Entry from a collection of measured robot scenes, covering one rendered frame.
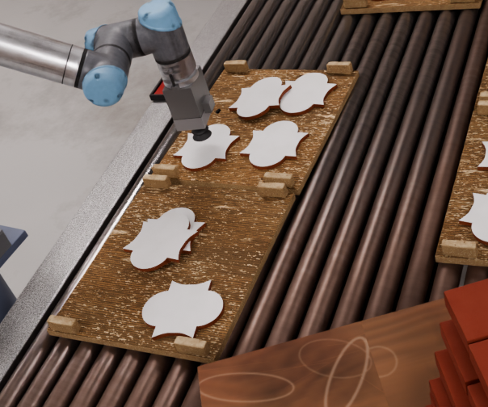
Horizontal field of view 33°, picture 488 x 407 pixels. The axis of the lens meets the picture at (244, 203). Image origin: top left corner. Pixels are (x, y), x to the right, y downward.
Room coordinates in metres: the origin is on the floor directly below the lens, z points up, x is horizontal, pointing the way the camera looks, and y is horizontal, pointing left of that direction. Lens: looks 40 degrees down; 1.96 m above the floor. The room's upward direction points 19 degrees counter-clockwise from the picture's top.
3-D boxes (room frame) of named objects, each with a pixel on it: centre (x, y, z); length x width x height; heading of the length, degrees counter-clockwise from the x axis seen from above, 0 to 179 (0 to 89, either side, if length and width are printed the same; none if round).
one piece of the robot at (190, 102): (1.46, 0.03, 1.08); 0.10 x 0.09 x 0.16; 66
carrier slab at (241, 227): (1.16, 0.16, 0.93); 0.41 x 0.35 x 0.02; 146
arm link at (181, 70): (1.46, 0.04, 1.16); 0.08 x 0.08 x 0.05
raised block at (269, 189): (1.24, -0.06, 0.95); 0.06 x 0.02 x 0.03; 56
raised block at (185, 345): (0.92, 0.16, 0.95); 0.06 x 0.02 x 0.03; 56
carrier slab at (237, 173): (1.50, -0.09, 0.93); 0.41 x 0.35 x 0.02; 144
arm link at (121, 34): (1.47, 0.14, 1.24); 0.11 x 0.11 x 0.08; 77
